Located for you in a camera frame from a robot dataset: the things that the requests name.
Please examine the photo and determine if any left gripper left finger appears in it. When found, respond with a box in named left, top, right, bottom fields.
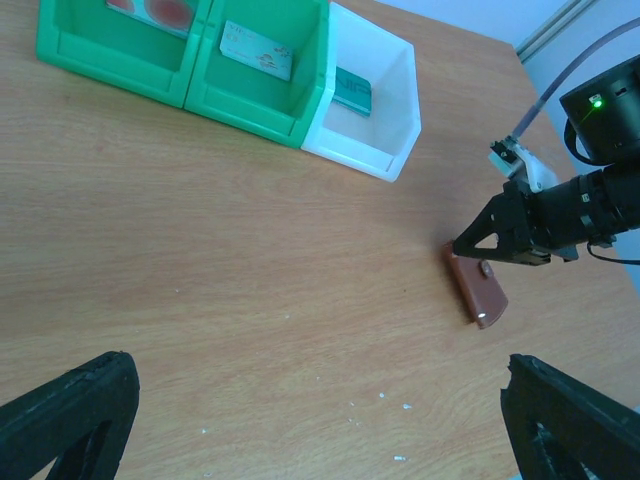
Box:
left=1, top=351, right=140, bottom=479

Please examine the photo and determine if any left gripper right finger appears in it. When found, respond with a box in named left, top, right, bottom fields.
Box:
left=500, top=354, right=639, bottom=479

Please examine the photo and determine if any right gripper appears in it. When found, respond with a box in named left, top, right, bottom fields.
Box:
left=452, top=180, right=579, bottom=266

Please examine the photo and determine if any brown leather card holder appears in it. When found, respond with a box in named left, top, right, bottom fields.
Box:
left=443, top=241, right=508, bottom=329

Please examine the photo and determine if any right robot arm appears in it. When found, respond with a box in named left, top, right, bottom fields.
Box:
left=451, top=57, right=639, bottom=266

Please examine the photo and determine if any teal vip card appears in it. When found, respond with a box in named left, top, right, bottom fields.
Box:
left=333, top=67, right=372, bottom=117

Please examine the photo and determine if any white vip card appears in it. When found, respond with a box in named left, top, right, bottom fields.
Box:
left=219, top=20, right=293, bottom=81

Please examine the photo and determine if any red patterned card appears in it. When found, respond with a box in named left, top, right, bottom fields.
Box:
left=105, top=0, right=198, bottom=38

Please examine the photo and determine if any white bin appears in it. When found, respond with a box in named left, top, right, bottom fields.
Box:
left=302, top=2, right=422, bottom=182

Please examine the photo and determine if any middle green bin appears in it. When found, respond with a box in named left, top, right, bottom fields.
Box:
left=185, top=1, right=329, bottom=148

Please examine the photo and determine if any green bin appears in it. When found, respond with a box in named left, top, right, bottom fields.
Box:
left=36, top=1, right=212, bottom=108
left=185, top=1, right=329, bottom=148

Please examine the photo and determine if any left green bin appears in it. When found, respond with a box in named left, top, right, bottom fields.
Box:
left=36, top=1, right=212, bottom=108

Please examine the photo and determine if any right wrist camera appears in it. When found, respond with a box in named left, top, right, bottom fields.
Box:
left=488, top=137, right=559, bottom=193

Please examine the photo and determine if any right frame post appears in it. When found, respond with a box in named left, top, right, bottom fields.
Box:
left=516, top=0, right=597, bottom=64

